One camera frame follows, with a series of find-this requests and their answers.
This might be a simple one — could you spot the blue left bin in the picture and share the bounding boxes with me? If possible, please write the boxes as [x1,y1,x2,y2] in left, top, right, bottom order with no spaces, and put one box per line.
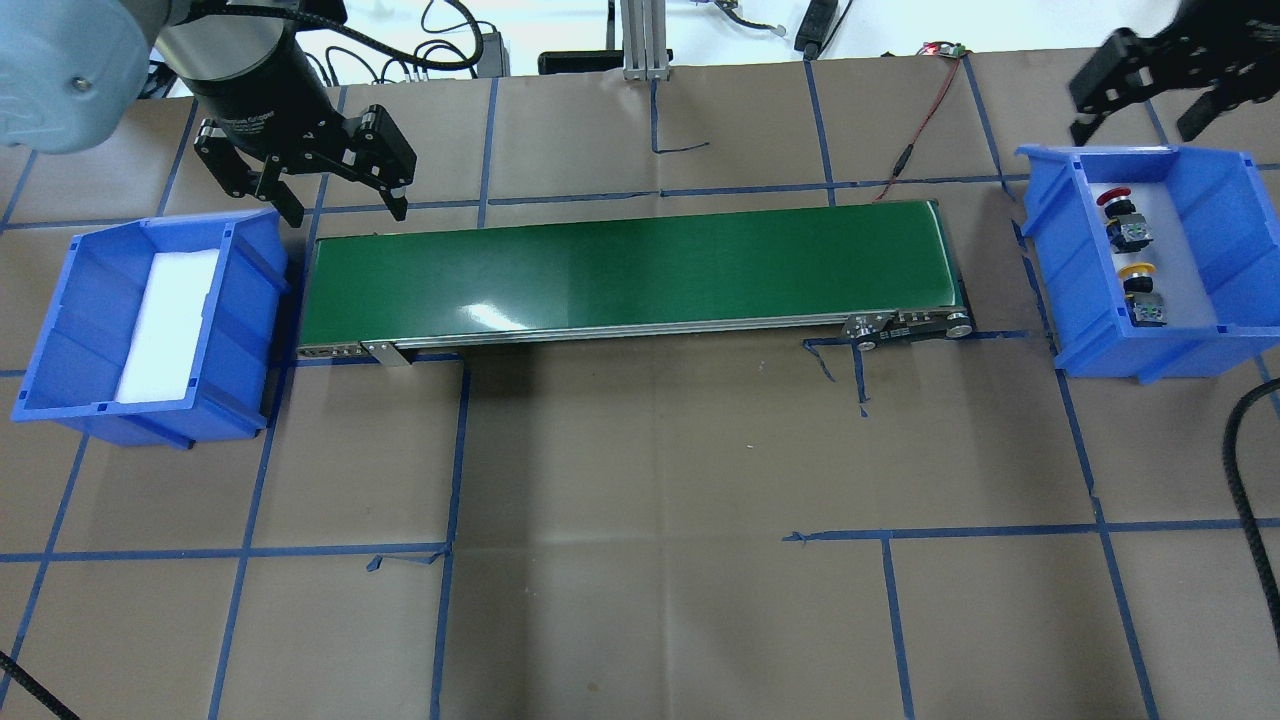
[12,209,289,448]

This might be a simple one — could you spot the white foam pad bin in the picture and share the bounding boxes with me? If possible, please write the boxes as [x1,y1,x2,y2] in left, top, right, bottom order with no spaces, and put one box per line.
[1091,181,1228,329]
[114,249,219,404]

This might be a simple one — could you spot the green conveyor belt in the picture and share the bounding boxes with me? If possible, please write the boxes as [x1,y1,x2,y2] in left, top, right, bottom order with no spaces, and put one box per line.
[298,200,977,364]

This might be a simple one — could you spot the red black wire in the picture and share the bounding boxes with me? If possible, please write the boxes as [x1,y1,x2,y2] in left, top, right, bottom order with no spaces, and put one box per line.
[872,42,972,205]

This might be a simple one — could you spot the white foam pad left bin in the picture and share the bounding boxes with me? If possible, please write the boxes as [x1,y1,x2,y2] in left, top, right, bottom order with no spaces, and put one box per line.
[114,249,219,404]

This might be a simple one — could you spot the blue bin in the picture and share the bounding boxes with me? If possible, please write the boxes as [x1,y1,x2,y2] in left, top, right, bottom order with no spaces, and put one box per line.
[12,209,289,448]
[1018,143,1279,384]

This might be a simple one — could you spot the yellow push button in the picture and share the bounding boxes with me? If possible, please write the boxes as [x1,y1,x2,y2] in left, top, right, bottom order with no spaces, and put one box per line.
[1116,263,1167,328]

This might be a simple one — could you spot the black power adapter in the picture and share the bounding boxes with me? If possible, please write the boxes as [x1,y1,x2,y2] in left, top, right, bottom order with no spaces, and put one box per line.
[474,31,511,78]

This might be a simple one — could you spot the red push button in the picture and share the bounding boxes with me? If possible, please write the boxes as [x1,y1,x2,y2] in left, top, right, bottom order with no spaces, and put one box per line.
[1094,186,1153,254]

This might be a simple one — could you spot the white foam pad right bin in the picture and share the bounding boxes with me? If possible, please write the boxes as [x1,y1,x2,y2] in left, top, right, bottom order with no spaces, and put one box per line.
[1091,181,1228,329]

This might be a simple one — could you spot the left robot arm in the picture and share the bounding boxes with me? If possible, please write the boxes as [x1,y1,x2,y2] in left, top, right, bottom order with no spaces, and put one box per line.
[1,1,417,227]

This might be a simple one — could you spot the aluminium profile post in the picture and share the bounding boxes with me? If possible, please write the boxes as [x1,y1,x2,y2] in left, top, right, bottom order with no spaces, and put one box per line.
[614,0,671,81]

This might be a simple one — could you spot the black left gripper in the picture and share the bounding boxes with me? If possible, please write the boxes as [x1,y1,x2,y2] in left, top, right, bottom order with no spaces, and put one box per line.
[160,26,417,228]

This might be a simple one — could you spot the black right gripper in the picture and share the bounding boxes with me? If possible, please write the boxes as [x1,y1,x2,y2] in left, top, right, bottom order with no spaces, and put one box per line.
[1068,1,1279,147]

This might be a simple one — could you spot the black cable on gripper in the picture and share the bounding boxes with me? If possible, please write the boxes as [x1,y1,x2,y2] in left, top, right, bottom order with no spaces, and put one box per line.
[1222,378,1280,621]

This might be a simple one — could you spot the blue right bin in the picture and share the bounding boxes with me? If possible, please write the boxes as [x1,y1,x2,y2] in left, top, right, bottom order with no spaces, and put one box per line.
[1018,143,1279,384]

